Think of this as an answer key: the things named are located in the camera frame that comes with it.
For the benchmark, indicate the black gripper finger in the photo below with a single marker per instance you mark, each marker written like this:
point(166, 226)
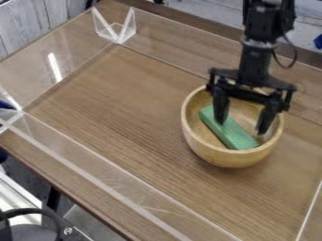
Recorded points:
point(273, 107)
point(220, 104)

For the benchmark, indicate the grey metal base plate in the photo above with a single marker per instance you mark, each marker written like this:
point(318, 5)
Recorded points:
point(81, 227)

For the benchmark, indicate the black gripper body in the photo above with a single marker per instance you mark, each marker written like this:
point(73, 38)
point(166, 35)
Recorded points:
point(250, 82)

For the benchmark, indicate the white cylindrical container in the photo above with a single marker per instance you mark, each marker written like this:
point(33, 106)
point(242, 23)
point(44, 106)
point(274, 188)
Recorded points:
point(307, 29)

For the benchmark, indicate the clear acrylic corner bracket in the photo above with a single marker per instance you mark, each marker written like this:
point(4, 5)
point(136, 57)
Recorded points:
point(115, 32)

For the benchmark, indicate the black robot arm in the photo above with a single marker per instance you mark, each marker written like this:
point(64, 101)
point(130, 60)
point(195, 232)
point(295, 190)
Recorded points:
point(267, 19)

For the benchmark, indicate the brown wooden bowl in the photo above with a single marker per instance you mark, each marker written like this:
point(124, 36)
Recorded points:
point(203, 142)

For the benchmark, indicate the clear acrylic front wall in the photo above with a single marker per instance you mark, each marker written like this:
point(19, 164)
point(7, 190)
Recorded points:
point(127, 169)

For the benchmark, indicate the green rectangular block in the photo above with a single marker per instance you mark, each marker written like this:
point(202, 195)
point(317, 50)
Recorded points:
point(230, 133)

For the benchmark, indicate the black table leg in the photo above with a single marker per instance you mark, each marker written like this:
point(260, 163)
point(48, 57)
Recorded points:
point(53, 199)

